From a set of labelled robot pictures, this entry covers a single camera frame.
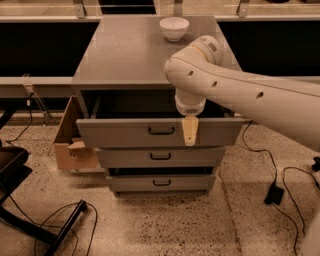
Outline grey drawer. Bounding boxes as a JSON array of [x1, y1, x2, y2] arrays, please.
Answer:
[[96, 147, 225, 168], [75, 94, 245, 149], [107, 174, 216, 192]]

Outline black adapter cable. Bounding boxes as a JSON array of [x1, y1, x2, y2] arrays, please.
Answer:
[[241, 120, 279, 185]]

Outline grey top drawer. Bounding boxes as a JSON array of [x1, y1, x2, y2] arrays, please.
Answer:
[[75, 94, 245, 149]]

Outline grey railing beam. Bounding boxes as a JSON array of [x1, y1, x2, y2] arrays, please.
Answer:
[[0, 77, 74, 98]]

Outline white ceramic bowl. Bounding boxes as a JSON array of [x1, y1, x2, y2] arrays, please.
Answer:
[[159, 17, 189, 42]]

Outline grey bottom drawer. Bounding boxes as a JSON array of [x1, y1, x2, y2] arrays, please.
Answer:
[[107, 174, 216, 192]]

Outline grey middle drawer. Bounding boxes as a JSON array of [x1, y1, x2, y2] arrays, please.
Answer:
[[96, 147, 225, 168]]

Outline black power adapter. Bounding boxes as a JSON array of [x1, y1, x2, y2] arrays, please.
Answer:
[[264, 183, 284, 205]]

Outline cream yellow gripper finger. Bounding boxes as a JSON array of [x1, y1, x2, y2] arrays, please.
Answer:
[[182, 116, 199, 146]]

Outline brown cardboard box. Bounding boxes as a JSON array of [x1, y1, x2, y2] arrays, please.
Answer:
[[53, 96, 99, 171]]

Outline black floor cable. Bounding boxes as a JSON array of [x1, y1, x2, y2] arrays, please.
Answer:
[[8, 194, 99, 256]]

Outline grey drawer cabinet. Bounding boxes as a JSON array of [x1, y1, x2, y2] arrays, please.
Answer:
[[71, 14, 249, 196]]

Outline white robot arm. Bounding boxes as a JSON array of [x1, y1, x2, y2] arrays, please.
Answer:
[[164, 36, 320, 151]]

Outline black looping cable right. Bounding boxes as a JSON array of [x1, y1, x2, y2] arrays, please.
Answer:
[[271, 165, 320, 256]]

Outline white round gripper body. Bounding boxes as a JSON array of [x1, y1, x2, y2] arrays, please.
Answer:
[[175, 89, 206, 116]]

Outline black stand base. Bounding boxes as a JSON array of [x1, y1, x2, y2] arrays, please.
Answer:
[[0, 113, 87, 256]]

